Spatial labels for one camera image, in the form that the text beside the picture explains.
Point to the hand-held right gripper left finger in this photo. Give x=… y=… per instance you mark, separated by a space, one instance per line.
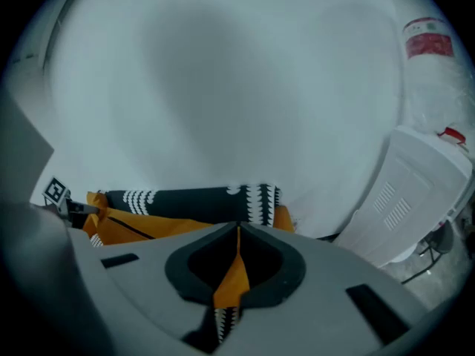
x=178 y=273

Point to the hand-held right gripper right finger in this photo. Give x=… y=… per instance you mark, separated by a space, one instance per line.
x=274 y=269

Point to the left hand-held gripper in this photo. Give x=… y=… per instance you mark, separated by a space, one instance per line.
x=55 y=190

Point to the large orange cushion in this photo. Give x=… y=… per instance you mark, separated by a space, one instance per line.
x=167 y=226

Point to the black white patterned throw blanket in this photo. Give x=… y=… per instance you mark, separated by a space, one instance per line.
x=193 y=202

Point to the black chair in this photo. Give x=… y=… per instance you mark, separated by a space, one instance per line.
x=439 y=239

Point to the clear water bottle red label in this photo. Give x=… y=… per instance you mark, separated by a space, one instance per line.
x=430 y=80

